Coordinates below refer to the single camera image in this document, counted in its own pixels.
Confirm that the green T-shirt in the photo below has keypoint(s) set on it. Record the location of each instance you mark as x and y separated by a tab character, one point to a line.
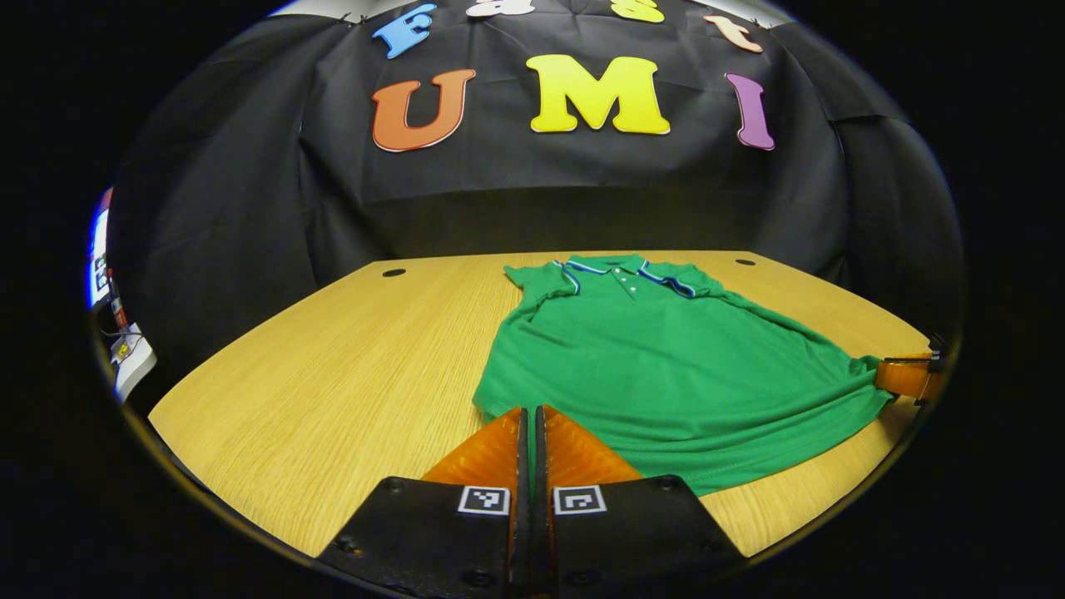
666	374

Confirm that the computer monitor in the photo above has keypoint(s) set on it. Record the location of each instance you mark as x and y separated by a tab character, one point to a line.
98	258

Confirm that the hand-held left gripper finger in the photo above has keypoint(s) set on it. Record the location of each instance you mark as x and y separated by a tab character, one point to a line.
539	516
523	516

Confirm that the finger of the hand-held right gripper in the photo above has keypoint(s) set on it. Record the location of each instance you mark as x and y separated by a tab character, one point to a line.
907	378

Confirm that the white side table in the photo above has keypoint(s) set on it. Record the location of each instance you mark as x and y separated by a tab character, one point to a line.
137	366

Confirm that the black backdrop cloth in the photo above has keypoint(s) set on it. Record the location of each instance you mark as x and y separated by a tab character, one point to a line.
541	208

